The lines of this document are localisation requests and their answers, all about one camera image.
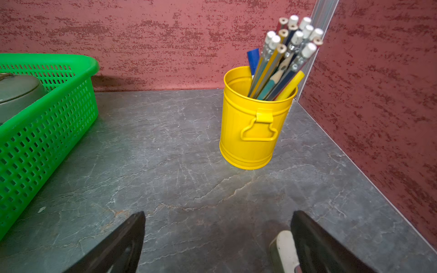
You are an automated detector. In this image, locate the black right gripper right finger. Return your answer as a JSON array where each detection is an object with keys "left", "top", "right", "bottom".
[{"left": 290, "top": 210, "right": 375, "bottom": 273}]

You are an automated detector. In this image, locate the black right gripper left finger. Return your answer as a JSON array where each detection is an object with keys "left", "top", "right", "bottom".
[{"left": 66, "top": 212, "right": 146, "bottom": 273}]

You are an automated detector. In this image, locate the yellow-green tea canister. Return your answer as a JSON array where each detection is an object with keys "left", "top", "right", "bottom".
[{"left": 1, "top": 73, "right": 48, "bottom": 125}]

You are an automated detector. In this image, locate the green plastic basket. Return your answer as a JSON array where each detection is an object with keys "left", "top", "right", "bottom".
[{"left": 1, "top": 53, "right": 99, "bottom": 235}]

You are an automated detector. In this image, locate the white stapler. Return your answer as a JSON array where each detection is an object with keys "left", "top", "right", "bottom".
[{"left": 269, "top": 230, "right": 299, "bottom": 273}]

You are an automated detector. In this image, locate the yellow metal pencil bucket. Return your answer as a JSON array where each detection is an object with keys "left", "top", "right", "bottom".
[{"left": 220, "top": 66, "right": 298, "bottom": 170}]

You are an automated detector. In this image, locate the bundle of pencils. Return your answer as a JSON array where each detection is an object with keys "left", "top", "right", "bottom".
[{"left": 247, "top": 15, "right": 323, "bottom": 101}]

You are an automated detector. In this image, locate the aluminium corner post right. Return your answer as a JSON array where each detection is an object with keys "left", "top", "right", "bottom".
[{"left": 295, "top": 0, "right": 339, "bottom": 101}]

